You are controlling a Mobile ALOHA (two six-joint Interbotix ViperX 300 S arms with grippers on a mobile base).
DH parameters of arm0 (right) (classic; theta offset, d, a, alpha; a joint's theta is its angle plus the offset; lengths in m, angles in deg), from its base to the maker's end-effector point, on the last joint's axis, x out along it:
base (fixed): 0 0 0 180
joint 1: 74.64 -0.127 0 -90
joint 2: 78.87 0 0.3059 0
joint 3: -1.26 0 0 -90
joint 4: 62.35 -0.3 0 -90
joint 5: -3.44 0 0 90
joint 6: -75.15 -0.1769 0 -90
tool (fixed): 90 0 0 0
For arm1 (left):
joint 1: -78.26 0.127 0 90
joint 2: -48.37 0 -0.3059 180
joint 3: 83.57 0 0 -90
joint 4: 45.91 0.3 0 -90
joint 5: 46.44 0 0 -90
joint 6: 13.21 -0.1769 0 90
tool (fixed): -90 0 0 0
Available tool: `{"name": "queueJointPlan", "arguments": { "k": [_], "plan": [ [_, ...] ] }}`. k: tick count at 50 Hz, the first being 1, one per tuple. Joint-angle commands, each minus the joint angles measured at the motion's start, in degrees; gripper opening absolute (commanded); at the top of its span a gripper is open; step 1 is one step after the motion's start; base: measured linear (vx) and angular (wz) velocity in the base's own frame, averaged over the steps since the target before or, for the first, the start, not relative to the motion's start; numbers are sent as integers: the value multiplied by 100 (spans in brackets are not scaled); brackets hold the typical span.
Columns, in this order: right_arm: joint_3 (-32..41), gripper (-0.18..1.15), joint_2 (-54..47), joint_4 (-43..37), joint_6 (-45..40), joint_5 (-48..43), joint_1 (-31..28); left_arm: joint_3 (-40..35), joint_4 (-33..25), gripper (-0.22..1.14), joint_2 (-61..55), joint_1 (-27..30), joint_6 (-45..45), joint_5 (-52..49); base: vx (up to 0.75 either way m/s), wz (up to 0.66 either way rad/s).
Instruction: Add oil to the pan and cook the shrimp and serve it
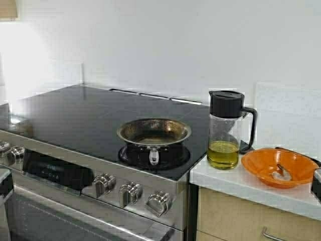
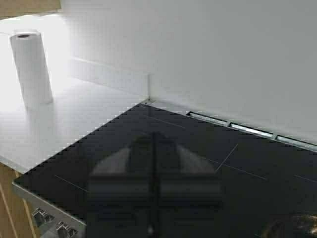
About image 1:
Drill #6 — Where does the glass oil bottle black lid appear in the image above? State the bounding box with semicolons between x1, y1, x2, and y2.
207;90;258;170

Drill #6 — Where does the black spatula orange accent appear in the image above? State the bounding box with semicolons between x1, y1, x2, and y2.
239;140;287;155

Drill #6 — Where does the orange plastic bowl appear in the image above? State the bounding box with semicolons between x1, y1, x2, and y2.
241;148;319;189

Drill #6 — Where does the raw grey shrimp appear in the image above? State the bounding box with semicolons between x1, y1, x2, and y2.
272;164;292;181

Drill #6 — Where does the steel frying pan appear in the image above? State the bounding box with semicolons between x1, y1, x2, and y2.
116;118;192;166

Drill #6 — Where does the middle steel stove knob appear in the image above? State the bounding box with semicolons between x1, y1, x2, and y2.
119;182;143;208

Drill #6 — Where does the steel stove knob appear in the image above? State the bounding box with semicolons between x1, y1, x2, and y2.
145;191;172;217
119;182;143;208
93;173;116;198

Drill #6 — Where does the right steel stove knob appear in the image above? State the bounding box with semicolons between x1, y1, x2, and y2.
145;191;172;217

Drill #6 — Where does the left steel stove knob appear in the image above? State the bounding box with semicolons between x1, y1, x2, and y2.
93;173;116;198

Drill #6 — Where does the stainless steel electric range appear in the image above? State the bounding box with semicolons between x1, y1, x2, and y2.
1;85;209;240

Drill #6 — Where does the wooden base cabinet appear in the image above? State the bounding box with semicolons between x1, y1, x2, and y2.
196;188;320;240

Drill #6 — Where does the far left steel knob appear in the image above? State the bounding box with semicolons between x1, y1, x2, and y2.
6;146;25;165

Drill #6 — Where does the black object at left edge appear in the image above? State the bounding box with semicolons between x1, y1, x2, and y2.
0;168;14;198

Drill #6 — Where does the black appliance at right edge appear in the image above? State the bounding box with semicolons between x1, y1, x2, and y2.
311;168;321;202

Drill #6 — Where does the steel drawer handle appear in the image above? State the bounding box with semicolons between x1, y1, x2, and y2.
261;226;285;241

